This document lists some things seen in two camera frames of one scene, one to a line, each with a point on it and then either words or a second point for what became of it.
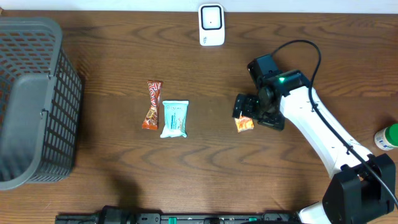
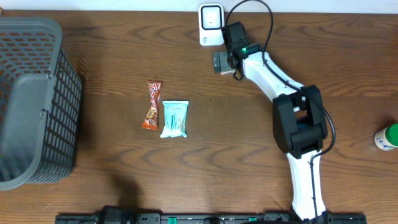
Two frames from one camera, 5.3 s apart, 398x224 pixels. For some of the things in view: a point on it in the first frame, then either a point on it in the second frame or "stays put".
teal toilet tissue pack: x=175 y=118 stays put
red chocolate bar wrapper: x=150 y=119 stays put
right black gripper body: x=255 y=106 -> x=228 y=51
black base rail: x=129 y=215 stays put
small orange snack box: x=244 y=123 -> x=231 y=72
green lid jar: x=387 y=138 stays put
